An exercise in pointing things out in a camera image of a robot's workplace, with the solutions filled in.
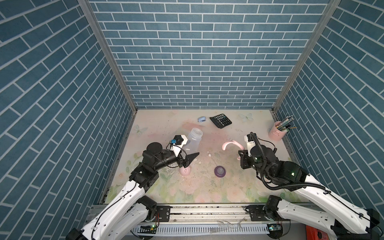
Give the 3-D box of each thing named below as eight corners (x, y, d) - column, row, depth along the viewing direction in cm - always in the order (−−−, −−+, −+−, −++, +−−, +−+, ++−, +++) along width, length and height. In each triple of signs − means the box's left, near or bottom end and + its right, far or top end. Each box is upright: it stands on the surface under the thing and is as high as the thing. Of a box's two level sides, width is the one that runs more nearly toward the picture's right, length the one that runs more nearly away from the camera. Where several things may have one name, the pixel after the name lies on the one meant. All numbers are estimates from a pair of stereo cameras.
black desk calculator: (219, 129, 110) (219, 127, 108) (210, 119, 117) (210, 117, 115) (231, 123, 114) (232, 121, 112) (222, 113, 121) (222, 111, 119)
